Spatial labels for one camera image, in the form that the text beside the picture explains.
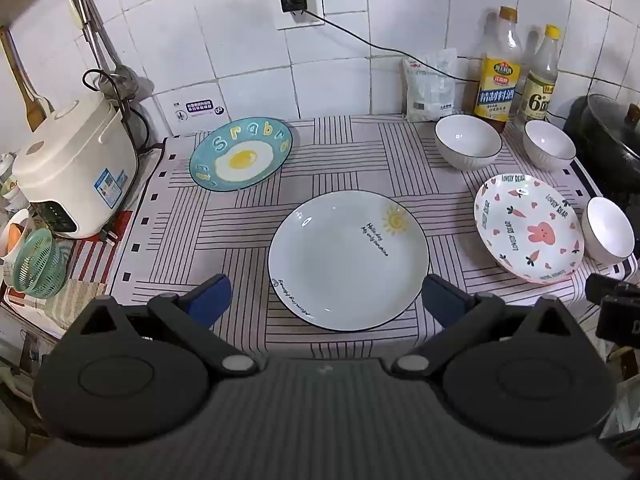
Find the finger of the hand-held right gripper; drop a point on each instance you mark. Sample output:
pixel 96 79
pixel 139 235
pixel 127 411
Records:
pixel 607 287
pixel 617 322

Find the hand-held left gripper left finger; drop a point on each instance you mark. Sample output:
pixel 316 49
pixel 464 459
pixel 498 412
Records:
pixel 211 299

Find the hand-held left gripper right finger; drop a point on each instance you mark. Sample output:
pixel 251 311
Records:
pixel 441 300

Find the medium white bowl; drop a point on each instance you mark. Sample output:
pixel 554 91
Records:
pixel 607 227

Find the pink rabbit print plate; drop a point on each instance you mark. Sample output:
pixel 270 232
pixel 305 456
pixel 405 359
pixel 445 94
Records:
pixel 530 225

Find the white sun print plate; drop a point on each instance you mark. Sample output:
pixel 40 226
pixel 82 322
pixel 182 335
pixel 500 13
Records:
pixel 345 265

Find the teal fried egg plate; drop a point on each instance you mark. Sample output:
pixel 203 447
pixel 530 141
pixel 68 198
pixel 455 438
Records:
pixel 240 157

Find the red striped cloth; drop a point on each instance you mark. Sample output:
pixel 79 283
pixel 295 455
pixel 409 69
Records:
pixel 97 255

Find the small white bowl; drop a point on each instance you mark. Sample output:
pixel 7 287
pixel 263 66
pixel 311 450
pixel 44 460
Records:
pixel 550 142

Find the black wok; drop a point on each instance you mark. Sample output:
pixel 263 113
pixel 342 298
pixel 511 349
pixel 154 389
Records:
pixel 582 130

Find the glass wok lid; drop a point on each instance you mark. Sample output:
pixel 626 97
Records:
pixel 617 127

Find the large white bowl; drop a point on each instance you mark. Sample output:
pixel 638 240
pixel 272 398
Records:
pixel 467 140

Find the striped tablecloth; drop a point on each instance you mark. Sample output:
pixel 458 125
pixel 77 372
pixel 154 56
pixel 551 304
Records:
pixel 350 160

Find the green plastic colander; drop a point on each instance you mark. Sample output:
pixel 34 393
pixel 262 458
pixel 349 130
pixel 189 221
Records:
pixel 40 262

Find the cream rice cooker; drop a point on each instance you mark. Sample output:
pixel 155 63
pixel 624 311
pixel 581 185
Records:
pixel 75 170

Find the clear vinegar bottle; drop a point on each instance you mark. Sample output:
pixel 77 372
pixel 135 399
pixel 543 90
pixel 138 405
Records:
pixel 541 87

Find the white salt bag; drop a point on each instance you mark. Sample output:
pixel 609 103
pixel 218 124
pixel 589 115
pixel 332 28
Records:
pixel 430 87

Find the yellow label oil bottle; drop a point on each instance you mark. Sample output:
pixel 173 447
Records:
pixel 497 85

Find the wooden spatula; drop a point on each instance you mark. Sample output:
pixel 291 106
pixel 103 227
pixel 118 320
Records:
pixel 27 95

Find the wall sticker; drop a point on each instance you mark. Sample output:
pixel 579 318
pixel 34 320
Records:
pixel 200 109

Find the white wall socket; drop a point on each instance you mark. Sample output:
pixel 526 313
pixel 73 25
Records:
pixel 315 10

